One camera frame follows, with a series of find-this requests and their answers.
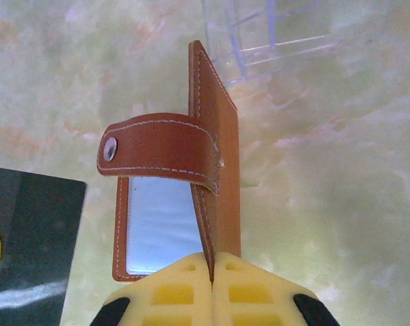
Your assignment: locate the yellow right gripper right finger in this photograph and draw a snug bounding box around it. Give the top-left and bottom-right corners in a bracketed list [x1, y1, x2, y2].
[213, 253, 341, 326]

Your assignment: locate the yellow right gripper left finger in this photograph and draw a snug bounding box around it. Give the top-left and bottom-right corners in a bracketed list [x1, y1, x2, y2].
[94, 253, 215, 326]

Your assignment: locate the black credit card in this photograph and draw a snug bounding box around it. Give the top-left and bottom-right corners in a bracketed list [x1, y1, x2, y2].
[0, 166, 87, 326]

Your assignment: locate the brown leather card holder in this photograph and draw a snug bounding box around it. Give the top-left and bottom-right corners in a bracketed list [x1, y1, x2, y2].
[96, 39, 243, 283]

